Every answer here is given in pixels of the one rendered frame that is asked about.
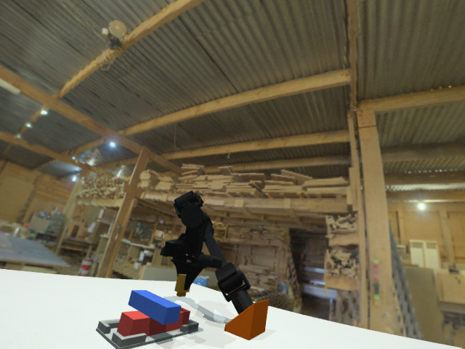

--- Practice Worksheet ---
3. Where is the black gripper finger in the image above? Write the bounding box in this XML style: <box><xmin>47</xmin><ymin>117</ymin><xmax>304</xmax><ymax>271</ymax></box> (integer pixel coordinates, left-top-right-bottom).
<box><xmin>170</xmin><ymin>259</ymin><xmax>190</xmax><ymax>277</ymax></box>
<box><xmin>184</xmin><ymin>264</ymin><xmax>206</xmax><ymax>290</ymax></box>

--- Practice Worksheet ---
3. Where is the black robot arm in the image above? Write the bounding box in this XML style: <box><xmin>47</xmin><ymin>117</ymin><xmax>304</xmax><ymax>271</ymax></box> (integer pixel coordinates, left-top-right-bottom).
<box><xmin>165</xmin><ymin>191</ymin><xmax>254</xmax><ymax>314</ymax></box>

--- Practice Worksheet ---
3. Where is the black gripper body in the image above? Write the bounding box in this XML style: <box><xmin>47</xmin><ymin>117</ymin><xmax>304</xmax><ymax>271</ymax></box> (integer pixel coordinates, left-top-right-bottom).
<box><xmin>160</xmin><ymin>230</ymin><xmax>222</xmax><ymax>269</ymax></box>

